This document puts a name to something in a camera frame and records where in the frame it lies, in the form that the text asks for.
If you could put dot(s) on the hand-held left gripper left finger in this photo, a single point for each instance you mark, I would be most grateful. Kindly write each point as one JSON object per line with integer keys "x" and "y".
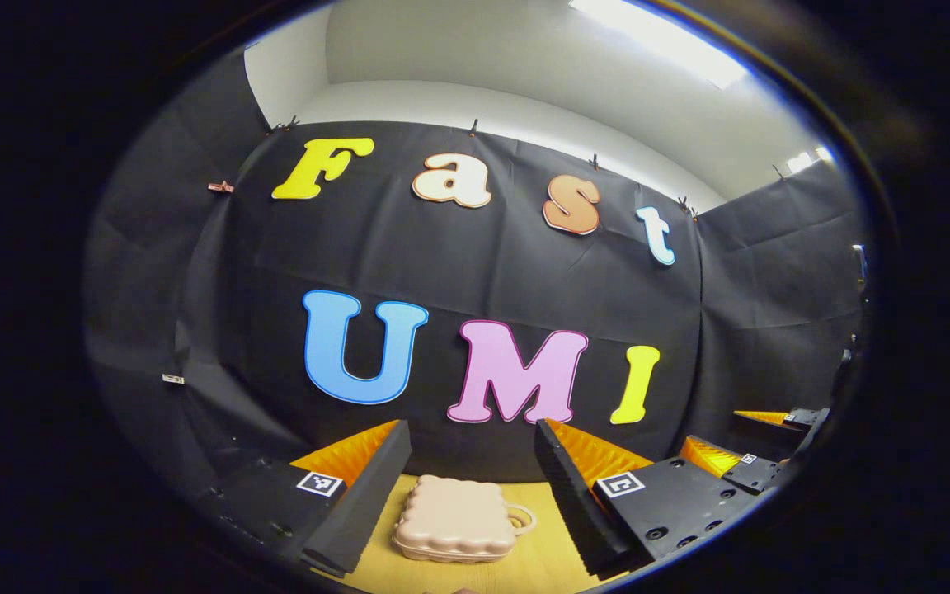
{"x": 368, "y": 503}

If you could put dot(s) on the black backdrop cloth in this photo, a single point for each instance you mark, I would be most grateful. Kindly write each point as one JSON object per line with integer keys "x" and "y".
{"x": 458, "y": 272}

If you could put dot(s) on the small ceiling light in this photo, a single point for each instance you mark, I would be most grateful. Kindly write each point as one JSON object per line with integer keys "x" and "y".
{"x": 809, "y": 159}

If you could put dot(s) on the white cloth clip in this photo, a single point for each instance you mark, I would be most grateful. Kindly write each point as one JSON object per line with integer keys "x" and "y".
{"x": 173, "y": 379}

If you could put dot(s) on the red cloth clip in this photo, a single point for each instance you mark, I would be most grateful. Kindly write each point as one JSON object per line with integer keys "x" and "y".
{"x": 221, "y": 187}

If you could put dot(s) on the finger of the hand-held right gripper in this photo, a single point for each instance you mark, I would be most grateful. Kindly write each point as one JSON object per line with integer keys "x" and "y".
{"x": 759, "y": 474}
{"x": 805, "y": 418}

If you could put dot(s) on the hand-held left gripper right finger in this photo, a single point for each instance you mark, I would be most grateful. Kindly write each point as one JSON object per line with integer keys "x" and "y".
{"x": 570, "y": 503}

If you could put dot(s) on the long ceiling light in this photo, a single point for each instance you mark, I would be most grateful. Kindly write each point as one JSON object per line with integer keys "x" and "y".
{"x": 665, "y": 41}

